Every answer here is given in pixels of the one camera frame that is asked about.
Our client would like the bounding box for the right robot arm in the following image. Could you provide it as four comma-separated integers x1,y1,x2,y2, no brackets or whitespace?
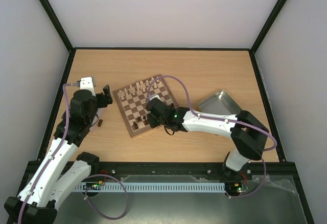
146,96,268,179

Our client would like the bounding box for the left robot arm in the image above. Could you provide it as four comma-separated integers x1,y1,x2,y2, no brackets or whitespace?
4,81,112,223

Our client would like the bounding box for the wooden chess board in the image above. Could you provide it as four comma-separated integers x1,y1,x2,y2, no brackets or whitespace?
113,74,178,138

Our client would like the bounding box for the dark rook near corner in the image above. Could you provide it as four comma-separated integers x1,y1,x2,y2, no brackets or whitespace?
132,122,138,130

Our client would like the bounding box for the right metal tin tray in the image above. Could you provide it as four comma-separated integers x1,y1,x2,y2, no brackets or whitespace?
197,90,242,115

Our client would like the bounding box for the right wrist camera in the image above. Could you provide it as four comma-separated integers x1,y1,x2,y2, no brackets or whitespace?
149,94,160,101

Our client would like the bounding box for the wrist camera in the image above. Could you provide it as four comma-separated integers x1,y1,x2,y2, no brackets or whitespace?
149,94,160,101
79,77,96,96

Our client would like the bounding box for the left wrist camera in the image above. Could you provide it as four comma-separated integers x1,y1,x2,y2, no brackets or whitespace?
79,77,96,96

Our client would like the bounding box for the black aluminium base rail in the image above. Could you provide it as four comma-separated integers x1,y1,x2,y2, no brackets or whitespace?
22,161,299,184

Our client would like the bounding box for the light blue slotted cable duct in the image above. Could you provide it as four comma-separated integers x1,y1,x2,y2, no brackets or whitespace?
73,182,225,193

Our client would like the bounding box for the black enclosure frame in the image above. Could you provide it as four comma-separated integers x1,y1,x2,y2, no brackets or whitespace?
31,0,314,223

